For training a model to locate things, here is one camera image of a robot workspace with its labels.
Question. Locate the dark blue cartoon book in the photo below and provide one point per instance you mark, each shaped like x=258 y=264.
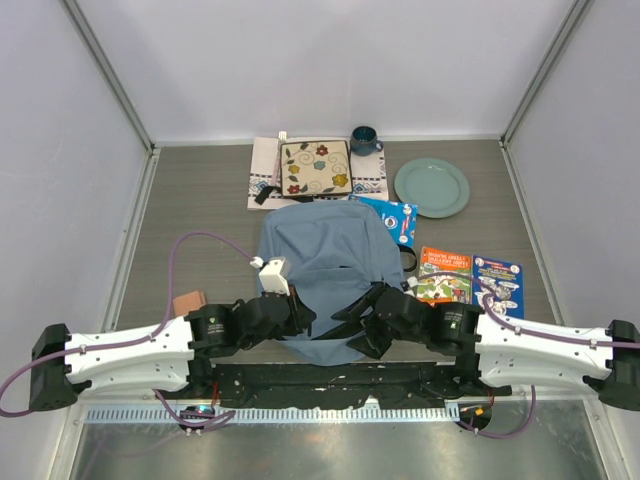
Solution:
x=505 y=279

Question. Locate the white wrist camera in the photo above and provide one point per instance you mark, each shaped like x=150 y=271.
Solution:
x=272 y=274
x=409 y=286

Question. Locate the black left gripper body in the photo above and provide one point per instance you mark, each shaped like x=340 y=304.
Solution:
x=290 y=326

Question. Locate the tan leather wallet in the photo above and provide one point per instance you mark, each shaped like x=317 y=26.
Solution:
x=186 y=303

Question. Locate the bright blue paperback book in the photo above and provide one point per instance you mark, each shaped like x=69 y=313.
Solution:
x=395 y=220

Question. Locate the square floral ceramic plate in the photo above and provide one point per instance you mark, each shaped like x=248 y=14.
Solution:
x=315 y=168

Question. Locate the light blue fabric backpack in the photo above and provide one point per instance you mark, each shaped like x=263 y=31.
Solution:
x=337 y=250

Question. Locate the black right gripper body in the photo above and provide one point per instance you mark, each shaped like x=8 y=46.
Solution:
x=373 y=322

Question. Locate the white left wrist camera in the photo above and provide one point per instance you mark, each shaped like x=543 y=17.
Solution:
x=272 y=274

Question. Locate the round teal ceramic plate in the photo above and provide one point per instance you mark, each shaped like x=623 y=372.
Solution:
x=438 y=188

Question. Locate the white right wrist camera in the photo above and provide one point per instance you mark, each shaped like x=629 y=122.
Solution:
x=409 y=286

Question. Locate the white slotted cable duct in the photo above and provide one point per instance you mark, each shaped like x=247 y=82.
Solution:
x=369 y=413

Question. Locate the dark blue ceramic mug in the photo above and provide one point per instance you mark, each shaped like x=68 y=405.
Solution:
x=364 y=141

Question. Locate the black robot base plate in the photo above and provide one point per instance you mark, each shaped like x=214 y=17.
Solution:
x=394 y=385

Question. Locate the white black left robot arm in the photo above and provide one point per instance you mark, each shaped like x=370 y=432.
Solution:
x=170 y=357

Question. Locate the orange treehouse paperback book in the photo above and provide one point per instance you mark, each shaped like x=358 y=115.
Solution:
x=444 y=277

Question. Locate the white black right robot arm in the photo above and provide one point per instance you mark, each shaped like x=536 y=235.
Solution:
x=498 y=351

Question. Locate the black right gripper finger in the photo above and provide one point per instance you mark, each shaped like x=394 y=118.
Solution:
x=365 y=303
x=373 y=344

